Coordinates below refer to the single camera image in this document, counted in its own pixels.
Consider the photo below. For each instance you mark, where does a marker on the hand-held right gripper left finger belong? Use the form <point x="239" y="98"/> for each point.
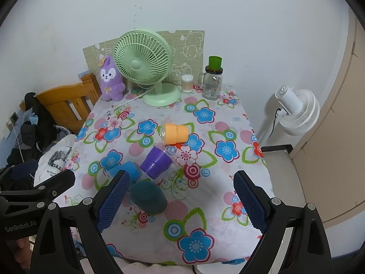
<point x="112" y="202"/>

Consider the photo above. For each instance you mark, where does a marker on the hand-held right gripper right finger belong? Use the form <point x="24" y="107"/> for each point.
<point x="252" y="205"/>

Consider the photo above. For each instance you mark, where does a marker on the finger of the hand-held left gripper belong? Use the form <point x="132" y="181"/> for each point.
<point x="8" y="174"/>
<point x="54" y="182"/>

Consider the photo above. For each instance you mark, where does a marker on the purple cup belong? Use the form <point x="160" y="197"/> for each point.
<point x="155" y="164"/>

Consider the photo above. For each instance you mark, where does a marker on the dark green cup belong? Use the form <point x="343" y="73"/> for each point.
<point x="148" y="197"/>

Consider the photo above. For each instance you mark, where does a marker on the blue cup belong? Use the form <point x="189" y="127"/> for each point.
<point x="134" y="169"/>

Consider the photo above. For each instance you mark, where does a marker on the orange cup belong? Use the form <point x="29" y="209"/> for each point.
<point x="176" y="134"/>

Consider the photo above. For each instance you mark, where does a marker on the bright green plastic cup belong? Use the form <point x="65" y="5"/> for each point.
<point x="215" y="62"/>

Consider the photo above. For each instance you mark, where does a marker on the person's left hand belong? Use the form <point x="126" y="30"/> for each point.
<point x="17" y="248"/>

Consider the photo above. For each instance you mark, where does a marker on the white printed garment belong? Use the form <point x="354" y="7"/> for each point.
<point x="55" y="157"/>

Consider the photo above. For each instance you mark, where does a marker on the floral tablecloth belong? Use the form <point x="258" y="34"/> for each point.
<point x="205" y="185"/>

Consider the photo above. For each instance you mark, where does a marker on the black jacket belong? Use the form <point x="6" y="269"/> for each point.
<point x="40" y="125"/>

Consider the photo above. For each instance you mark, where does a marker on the light blue cloth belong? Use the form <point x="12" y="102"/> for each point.
<point x="32" y="119"/>

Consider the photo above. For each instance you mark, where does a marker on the beige wooden door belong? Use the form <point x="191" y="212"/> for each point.
<point x="336" y="148"/>

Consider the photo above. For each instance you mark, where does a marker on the white standing fan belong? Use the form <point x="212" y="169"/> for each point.
<point x="299" y="111"/>

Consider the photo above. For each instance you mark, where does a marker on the purple plush toy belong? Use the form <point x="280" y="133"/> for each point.
<point x="109" y="81"/>

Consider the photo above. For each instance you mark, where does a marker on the glass mug jar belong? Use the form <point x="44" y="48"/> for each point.
<point x="212" y="85"/>

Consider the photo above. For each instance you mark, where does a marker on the cotton swab jar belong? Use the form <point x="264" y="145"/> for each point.
<point x="187" y="84"/>

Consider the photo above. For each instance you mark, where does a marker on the green desk fan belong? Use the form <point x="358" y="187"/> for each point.
<point x="138" y="62"/>

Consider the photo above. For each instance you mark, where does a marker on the black metal frame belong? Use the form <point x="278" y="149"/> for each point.
<point x="278" y="147"/>

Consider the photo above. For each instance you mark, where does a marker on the beige cartoon wall poster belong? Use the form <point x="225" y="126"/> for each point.
<point x="191" y="48"/>

